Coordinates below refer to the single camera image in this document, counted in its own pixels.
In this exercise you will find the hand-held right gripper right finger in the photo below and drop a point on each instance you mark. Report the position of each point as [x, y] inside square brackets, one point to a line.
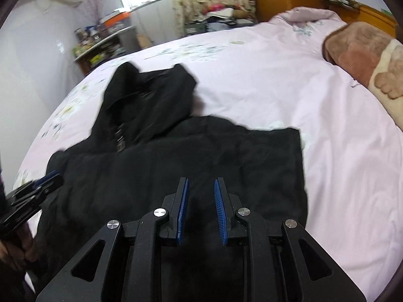
[220, 214]

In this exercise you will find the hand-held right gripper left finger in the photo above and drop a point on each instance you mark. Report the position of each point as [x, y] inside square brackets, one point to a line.
[182, 214]

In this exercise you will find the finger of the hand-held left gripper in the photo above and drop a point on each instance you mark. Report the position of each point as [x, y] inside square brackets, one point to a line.
[34, 201]
[44, 181]

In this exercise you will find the black padded jacket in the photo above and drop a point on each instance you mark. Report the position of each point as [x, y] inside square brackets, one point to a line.
[141, 170]

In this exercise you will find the pile of clothes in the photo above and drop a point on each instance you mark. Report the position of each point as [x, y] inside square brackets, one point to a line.
[220, 17]

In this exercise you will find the person's left hand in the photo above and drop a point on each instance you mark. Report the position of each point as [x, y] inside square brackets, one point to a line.
[28, 245]

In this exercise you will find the bed with pink floral duvet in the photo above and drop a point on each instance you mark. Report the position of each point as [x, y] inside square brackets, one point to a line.
[267, 85]

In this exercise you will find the cluttered shelf unit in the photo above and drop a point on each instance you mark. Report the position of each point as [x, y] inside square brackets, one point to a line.
[104, 50]

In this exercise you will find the group of bottles and jars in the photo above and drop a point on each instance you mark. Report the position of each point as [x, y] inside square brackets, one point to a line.
[86, 36]

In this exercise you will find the cardboard piece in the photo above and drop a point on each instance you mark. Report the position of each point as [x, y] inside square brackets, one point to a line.
[144, 41]

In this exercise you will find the orange lidded box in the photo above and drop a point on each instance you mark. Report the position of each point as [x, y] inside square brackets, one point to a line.
[115, 19]

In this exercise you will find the vase of bare branches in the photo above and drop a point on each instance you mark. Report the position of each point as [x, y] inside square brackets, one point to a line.
[93, 6]

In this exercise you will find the bear print plush blanket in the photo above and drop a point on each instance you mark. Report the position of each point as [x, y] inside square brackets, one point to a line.
[355, 50]

